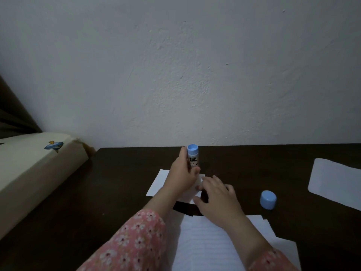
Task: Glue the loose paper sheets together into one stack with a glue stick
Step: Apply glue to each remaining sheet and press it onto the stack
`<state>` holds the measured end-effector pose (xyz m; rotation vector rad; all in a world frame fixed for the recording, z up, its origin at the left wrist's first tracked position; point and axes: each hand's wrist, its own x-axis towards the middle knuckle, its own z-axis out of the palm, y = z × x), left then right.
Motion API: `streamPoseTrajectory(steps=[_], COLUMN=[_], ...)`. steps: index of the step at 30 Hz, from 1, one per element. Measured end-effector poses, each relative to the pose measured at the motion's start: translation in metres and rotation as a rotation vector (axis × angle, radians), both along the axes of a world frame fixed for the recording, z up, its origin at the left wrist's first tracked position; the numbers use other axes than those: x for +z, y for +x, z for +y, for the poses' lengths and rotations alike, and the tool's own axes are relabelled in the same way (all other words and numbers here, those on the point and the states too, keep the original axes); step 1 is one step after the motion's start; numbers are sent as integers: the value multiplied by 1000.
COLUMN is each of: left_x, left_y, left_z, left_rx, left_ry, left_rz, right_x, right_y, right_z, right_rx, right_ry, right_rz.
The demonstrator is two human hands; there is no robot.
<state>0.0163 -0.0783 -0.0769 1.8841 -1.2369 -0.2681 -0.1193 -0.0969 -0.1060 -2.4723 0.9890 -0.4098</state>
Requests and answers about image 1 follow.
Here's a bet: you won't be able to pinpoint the single lined paper sheet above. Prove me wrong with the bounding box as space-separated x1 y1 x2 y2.
172 216 254 271
146 169 206 205
248 215 302 271

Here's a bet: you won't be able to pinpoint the white paper sheets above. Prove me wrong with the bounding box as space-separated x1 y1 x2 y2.
307 158 361 211

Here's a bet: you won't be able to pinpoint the person's right hand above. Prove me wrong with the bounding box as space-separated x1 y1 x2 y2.
193 175 246 230

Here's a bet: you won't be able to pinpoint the blue glue stick cap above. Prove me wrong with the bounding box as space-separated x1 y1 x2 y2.
259 190 277 210

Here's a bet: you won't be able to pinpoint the person's right forearm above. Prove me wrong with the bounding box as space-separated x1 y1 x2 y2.
225 213 299 271

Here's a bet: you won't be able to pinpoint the beige mattress with whale print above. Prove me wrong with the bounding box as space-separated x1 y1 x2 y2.
0 132 89 240

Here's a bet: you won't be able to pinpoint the person's left hand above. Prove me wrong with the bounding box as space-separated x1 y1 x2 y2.
162 146 201 201

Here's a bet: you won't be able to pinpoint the person's left forearm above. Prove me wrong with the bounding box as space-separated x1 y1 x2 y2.
76 189 181 271

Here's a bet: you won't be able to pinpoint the white panda print glue stick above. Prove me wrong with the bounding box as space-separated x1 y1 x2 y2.
187 144 200 168

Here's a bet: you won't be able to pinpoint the dark brown curtain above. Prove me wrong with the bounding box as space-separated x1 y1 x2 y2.
0 76 43 139

